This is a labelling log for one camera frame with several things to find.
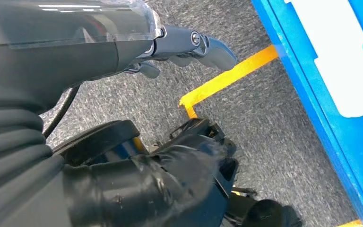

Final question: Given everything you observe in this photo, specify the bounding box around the blue metal shelf rack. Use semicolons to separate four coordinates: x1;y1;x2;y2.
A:
251;0;363;227

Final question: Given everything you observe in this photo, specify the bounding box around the yellow floor tape square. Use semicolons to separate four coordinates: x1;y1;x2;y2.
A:
178;44;363;227

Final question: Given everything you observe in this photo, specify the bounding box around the white plastic bin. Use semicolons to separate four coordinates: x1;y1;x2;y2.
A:
284;0;363;123

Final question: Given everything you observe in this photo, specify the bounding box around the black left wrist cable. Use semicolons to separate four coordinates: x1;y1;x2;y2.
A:
43;85;80;139

